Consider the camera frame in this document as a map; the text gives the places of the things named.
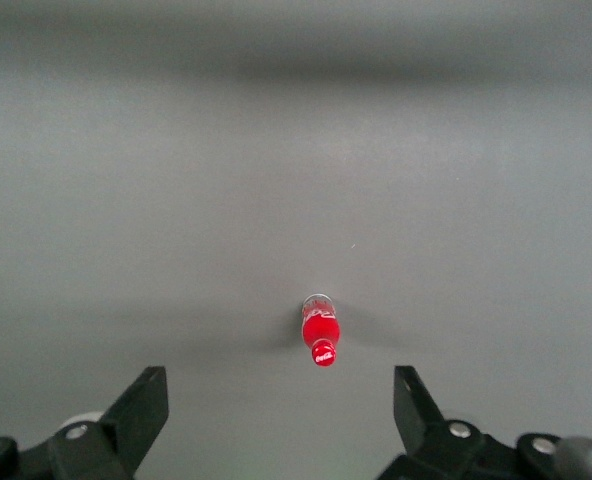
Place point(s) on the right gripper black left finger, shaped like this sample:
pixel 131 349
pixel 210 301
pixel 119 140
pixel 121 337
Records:
pixel 131 415

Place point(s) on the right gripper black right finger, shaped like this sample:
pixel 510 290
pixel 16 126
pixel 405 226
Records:
pixel 421 420

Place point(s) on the red cola bottle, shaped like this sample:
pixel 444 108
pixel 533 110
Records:
pixel 320 332

